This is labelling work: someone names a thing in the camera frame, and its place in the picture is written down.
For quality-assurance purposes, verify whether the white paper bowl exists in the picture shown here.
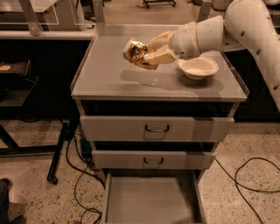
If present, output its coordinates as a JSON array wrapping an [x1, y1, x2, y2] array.
[[178, 56, 219, 81]]

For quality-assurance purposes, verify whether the black cable on floor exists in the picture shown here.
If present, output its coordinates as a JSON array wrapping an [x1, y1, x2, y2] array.
[[65, 132, 106, 224], [214, 157, 280, 224]]

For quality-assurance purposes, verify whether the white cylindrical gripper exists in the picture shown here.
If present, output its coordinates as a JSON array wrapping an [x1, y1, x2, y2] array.
[[143, 22, 201, 70]]

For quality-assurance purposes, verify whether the grey middle drawer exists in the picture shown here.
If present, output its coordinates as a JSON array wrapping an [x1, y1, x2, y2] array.
[[93, 150, 215, 170]]

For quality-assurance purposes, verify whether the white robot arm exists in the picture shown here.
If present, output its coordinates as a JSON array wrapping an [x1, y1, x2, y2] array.
[[143, 0, 280, 109]]

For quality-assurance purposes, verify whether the black cable on left floor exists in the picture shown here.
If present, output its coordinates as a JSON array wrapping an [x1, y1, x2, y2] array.
[[65, 132, 106, 224]]

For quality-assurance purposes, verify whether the black cable on right floor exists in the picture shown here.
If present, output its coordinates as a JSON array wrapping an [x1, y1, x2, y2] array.
[[214, 157, 280, 224]]

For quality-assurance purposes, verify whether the white horizontal rail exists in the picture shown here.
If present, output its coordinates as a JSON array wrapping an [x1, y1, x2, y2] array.
[[0, 29, 96, 40]]

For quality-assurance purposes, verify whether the dark shoe at left edge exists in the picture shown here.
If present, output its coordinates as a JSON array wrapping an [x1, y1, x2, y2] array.
[[0, 178, 26, 224]]

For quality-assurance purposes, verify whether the grey drawer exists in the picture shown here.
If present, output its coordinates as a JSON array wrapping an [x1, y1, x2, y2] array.
[[93, 150, 215, 170], [101, 172, 207, 224], [80, 115, 234, 142]]

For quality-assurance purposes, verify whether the crushed orange can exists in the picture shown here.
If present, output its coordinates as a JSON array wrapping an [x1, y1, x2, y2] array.
[[122, 38, 158, 70]]

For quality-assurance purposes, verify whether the grey top drawer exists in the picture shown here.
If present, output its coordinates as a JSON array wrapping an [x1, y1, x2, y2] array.
[[80, 115, 234, 142]]

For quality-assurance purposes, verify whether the grey bottom drawer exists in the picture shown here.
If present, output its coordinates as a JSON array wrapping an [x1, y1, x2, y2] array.
[[101, 172, 207, 224]]

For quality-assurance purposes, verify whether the clear acrylic guard panel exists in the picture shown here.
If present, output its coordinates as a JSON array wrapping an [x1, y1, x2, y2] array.
[[0, 0, 225, 36]]

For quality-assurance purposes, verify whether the black metal table frame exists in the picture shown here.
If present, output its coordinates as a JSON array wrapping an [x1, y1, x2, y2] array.
[[0, 59, 68, 186]]

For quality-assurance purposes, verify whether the grey drawer cabinet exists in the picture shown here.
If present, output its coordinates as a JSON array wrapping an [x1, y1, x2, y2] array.
[[70, 24, 249, 182]]

